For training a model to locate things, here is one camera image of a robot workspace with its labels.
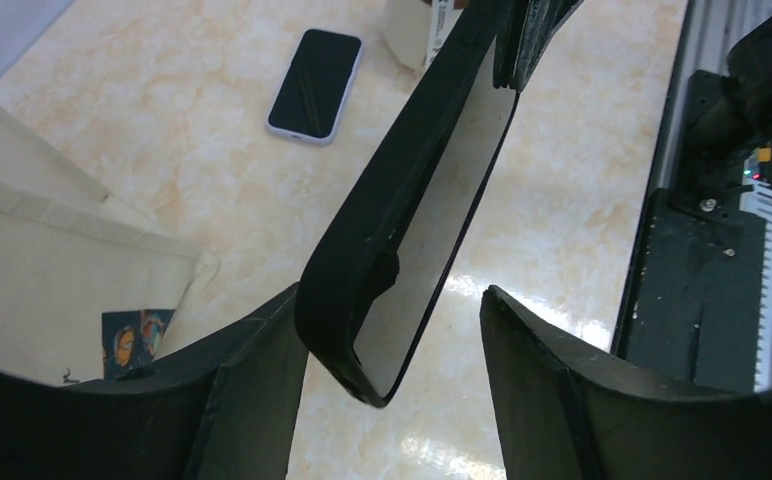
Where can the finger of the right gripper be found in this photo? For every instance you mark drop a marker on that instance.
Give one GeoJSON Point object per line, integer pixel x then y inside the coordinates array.
{"type": "Point", "coordinates": [528, 28]}

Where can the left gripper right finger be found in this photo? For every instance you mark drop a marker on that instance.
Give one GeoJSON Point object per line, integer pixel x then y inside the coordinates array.
{"type": "Point", "coordinates": [565, 409]}

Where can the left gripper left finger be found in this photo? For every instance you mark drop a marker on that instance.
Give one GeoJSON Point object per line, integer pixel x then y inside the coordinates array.
{"type": "Point", "coordinates": [224, 407]}

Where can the black phone case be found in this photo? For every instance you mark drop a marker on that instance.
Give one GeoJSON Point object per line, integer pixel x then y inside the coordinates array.
{"type": "Point", "coordinates": [342, 276]}

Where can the black smartphone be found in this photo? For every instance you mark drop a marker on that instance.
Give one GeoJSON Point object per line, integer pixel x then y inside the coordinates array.
{"type": "Point", "coordinates": [424, 247]}

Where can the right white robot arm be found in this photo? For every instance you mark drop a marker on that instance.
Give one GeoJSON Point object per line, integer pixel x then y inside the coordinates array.
{"type": "Point", "coordinates": [719, 98]}

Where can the phone in lilac case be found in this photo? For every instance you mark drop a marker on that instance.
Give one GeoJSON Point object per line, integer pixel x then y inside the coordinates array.
{"type": "Point", "coordinates": [313, 94]}

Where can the paper cup with label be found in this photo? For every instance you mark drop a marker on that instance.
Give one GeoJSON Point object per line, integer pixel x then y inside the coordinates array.
{"type": "Point", "coordinates": [416, 30]}

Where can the beige canvas tote bag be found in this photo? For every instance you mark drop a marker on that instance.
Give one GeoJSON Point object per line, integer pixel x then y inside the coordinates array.
{"type": "Point", "coordinates": [89, 286]}

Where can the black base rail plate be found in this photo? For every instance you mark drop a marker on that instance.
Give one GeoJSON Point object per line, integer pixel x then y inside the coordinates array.
{"type": "Point", "coordinates": [697, 304]}

